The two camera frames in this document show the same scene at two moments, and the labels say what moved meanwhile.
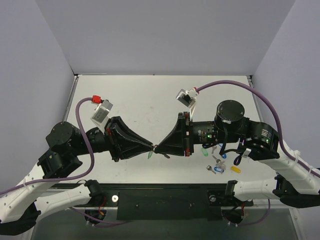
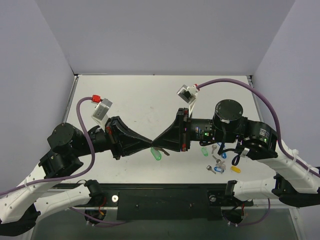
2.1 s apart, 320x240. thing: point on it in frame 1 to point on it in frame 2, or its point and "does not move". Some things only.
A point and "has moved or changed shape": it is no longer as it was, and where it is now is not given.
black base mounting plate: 164,201 does not move
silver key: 166,156 has moved or changed shape
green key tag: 149,154 to 156,153
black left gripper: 111,140 does not move
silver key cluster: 220,164 does not move
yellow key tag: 235,169 does not move
